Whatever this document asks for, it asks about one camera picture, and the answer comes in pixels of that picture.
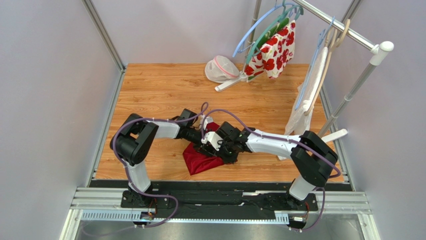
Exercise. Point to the dark red cloth napkin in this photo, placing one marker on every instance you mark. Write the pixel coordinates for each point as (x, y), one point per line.
(197, 163)

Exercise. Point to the red floral cloth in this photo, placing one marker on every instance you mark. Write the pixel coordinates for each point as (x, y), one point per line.
(272, 56)

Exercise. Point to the wooden hanger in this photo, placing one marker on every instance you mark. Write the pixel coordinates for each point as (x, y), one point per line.
(333, 43)

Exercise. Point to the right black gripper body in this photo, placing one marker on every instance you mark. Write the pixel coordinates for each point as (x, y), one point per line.
(228, 146)

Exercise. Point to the light blue hanger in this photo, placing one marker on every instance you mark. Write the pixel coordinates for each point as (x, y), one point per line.
(262, 24)
(320, 40)

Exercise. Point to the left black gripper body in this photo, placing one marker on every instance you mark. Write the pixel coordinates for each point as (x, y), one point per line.
(194, 136)

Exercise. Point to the white mesh laundry bag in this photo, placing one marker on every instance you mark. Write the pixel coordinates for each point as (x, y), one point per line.
(221, 69)

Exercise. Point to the light blue hanger right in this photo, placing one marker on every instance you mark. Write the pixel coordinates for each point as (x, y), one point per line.
(320, 40)

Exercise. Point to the white towel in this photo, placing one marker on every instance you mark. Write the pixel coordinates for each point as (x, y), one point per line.
(301, 114)

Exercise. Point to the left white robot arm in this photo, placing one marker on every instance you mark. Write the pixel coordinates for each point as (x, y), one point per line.
(132, 142)

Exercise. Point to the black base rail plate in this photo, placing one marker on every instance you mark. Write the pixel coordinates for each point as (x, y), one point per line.
(214, 200)

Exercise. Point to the light blue hanger left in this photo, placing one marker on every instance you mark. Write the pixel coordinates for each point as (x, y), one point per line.
(262, 24)

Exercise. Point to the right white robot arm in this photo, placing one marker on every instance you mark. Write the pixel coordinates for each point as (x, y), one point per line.
(313, 158)

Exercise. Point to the teal hanger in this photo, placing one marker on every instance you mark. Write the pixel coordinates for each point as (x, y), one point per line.
(269, 33)

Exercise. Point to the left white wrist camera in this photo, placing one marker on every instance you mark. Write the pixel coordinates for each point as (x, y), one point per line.
(204, 121)

